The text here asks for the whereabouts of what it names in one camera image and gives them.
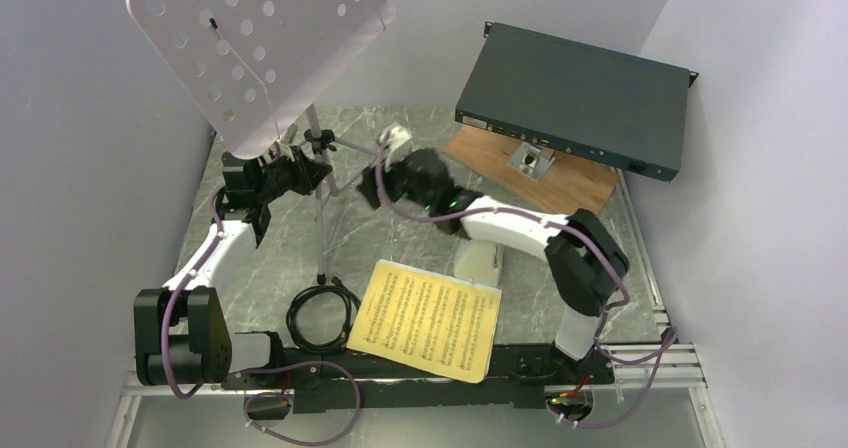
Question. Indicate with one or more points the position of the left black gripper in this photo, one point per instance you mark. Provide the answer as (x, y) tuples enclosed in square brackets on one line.
[(307, 174)]

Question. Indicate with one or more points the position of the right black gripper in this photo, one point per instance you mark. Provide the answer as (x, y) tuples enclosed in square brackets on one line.
[(369, 187)]

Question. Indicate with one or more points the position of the white perforated music stand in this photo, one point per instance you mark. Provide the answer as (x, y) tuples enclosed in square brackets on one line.
[(253, 67)]

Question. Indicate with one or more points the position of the yellow sheet music book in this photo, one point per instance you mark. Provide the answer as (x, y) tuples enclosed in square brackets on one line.
[(431, 322)]

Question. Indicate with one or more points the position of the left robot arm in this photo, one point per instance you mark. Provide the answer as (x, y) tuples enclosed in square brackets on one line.
[(181, 337)]

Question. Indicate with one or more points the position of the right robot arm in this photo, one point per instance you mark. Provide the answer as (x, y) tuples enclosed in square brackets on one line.
[(586, 263)]

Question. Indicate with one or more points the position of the white metronome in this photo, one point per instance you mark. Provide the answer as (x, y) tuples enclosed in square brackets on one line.
[(478, 262)]

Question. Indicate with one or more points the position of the wooden base board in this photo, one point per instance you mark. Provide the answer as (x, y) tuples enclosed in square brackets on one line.
[(569, 184)]

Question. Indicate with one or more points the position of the dark green rack unit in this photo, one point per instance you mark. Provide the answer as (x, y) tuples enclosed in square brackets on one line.
[(610, 107)]

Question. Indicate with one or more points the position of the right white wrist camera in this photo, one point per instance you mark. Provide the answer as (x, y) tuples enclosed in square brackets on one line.
[(395, 143)]

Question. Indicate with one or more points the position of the metal mounting bracket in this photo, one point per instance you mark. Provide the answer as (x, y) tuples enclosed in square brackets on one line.
[(532, 161)]

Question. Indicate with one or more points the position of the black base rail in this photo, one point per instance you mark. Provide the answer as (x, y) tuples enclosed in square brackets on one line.
[(519, 375)]

